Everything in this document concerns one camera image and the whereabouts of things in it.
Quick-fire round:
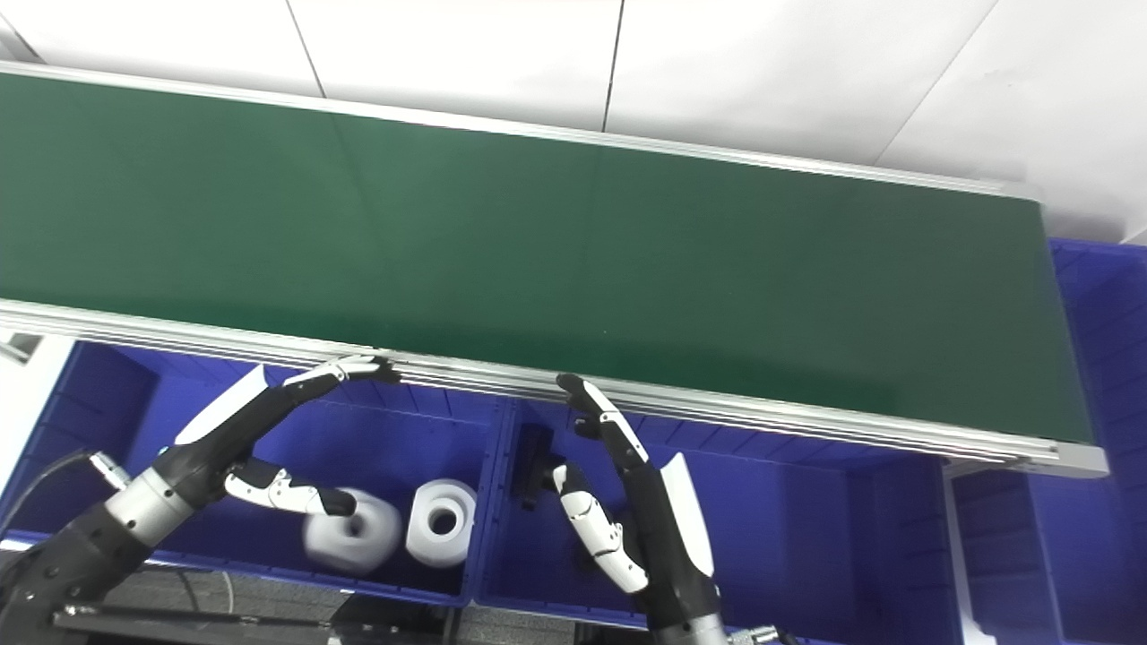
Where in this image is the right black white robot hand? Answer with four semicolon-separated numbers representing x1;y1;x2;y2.
551;373;722;628

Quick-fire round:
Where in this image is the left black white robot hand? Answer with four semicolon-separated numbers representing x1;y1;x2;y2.
152;355;402;519

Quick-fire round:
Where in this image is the white cylindrical plastic part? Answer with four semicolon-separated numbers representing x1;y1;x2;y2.
303;488;403;576
405;479;478;569

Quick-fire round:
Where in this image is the blue bin with black part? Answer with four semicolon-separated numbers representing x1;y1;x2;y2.
475;399;964;628

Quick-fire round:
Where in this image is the black plastic part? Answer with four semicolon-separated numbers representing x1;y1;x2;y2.
518;423;574;512

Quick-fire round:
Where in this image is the blue bin with white parts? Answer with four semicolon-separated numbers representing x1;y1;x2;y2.
0;340;521;608

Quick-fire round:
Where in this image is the green conveyor belt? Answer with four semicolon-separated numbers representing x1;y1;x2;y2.
0;73;1092;444

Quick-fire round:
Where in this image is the empty blue plastic bin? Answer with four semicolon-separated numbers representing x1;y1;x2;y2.
945;237;1147;645

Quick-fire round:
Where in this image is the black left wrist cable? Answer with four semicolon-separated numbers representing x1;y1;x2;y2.
0;448;131;538

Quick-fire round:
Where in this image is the silver aluminium conveyor rail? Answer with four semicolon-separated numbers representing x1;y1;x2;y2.
0;61;1045;202
0;298;1109;477

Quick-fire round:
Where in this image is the black base frame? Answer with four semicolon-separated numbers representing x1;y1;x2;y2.
49;591;664;645

